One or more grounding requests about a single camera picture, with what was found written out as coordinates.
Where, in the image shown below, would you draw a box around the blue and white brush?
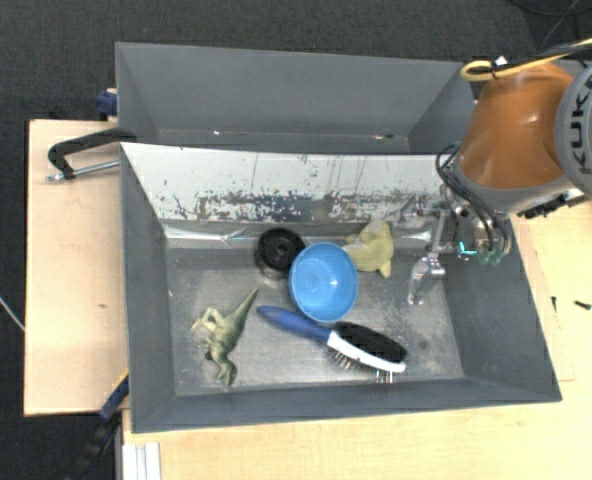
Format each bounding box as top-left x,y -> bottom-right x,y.
255,305 -> 409,385

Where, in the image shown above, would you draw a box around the grey metal bin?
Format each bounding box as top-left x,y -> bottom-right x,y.
114,41 -> 563,434

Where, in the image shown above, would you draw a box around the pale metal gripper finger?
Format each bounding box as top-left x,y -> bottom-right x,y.
406,259 -> 427,307
418,253 -> 448,305

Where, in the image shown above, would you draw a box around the black round disc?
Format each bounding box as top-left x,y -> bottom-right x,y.
254,227 -> 308,272

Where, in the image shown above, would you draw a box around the green toy dinosaur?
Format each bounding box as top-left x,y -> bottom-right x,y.
190,287 -> 261,388

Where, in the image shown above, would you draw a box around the pale wood board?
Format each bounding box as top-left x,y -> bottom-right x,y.
23,119 -> 130,417

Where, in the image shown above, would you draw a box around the black cylinder on white bracket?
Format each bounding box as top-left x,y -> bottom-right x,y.
516,188 -> 588,220

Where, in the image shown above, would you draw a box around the yellow-green soft toy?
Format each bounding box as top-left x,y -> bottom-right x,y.
344,220 -> 396,280

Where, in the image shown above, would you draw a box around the blue plastic bowl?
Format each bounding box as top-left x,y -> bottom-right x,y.
288,241 -> 361,325

